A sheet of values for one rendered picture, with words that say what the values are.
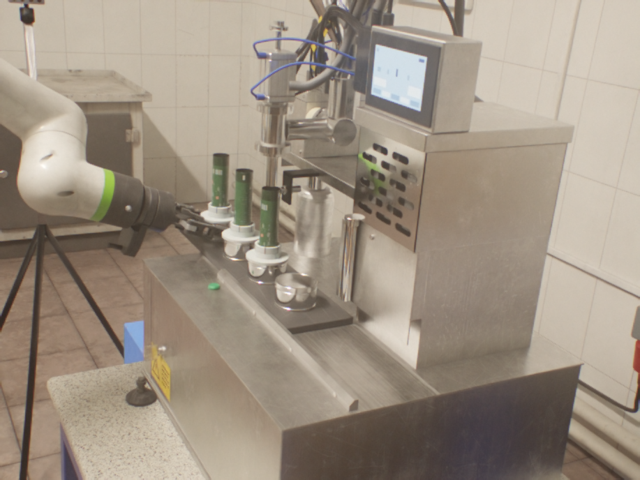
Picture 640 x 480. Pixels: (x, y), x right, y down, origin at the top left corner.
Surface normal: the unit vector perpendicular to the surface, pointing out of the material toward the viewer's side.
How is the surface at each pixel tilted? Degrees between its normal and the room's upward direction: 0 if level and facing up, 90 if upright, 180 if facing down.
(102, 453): 0
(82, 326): 0
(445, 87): 90
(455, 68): 90
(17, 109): 104
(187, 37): 90
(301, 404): 0
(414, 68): 90
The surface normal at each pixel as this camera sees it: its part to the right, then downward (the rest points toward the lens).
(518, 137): 0.46, 0.34
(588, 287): -0.89, 0.11
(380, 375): 0.07, -0.94
